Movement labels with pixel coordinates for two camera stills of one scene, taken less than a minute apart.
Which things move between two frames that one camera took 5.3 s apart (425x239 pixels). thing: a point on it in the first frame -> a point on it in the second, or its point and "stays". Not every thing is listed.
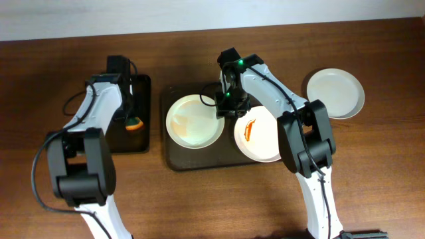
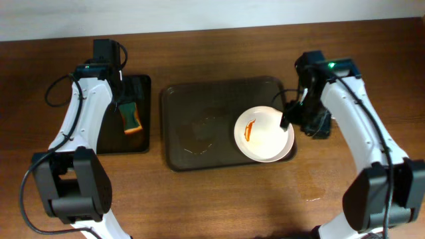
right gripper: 232,110 -> 299,117
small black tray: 123,140 stays
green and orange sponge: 133,123 stays
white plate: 256,135 stays
